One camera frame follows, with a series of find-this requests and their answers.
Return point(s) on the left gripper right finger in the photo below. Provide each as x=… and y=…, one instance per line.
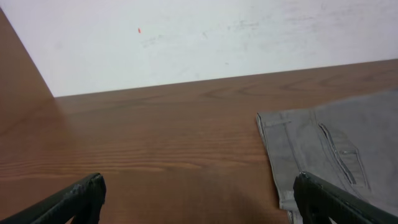
x=320, y=202

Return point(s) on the grey shorts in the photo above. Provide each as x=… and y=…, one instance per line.
x=350, y=143

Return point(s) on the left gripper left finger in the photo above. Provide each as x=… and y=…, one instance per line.
x=80, y=203

